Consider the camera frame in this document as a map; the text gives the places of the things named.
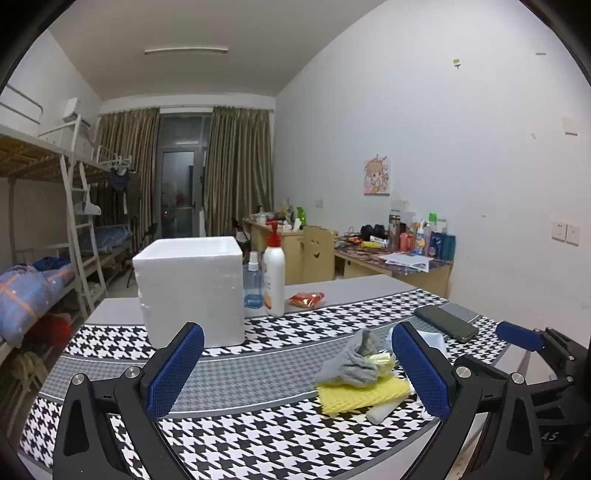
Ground black smartphone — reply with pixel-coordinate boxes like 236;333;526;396
413;305;479;343

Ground wooden chair with smiley cutout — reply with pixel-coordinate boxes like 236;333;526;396
302;225;335;283

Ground white printed papers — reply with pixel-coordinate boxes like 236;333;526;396
383;251;435;271

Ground small wooden desk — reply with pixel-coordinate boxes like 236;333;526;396
244;218;305;285

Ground houndstooth table mat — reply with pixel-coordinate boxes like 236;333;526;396
18;288;509;480

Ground ceiling light tube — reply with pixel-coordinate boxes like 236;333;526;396
144;45;229;56

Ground red snack packet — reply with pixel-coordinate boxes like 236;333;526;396
286;291;328;310

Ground brown curtain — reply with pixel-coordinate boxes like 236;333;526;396
204;106;274;236
97;108;160;259

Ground dark blue bedding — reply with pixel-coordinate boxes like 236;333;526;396
95;225;132;253

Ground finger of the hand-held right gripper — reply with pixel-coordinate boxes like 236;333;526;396
496;322;587;370
455;353;568;393

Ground white wall sockets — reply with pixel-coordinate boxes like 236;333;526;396
551;220;581;246

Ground glass balcony door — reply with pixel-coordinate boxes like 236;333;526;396
157;115;213;241

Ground grey sock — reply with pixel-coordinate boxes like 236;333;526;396
315;329;382;388

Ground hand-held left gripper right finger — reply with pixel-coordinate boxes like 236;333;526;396
390;322;550;480

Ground blue plaid quilt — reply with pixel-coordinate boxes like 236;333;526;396
0;263;77;348

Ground white bunk bed ladder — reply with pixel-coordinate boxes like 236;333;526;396
60;154;109;315

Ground white foam sheet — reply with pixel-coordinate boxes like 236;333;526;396
385;330;450;365

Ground green tissue packet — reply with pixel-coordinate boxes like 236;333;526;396
365;350;399;376

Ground yellow foam net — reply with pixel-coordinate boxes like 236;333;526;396
316;375;411;416

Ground blue spray bottle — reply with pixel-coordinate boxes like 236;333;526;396
243;251;265;319

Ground wooden desk with patterned cover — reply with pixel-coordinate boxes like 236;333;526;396
332;237;454;299

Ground blue box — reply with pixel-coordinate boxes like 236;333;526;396
434;233;457;262

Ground cartoon wall poster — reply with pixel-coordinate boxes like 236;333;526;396
363;157;391;195

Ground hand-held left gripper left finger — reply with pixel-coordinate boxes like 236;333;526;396
53;322;206;480

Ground white lotion pump bottle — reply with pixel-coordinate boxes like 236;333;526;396
262;220;287;317

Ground white foam box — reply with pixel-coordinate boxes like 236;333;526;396
132;236;245;349

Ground white metal bunk bed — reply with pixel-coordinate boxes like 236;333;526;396
0;83;139;333

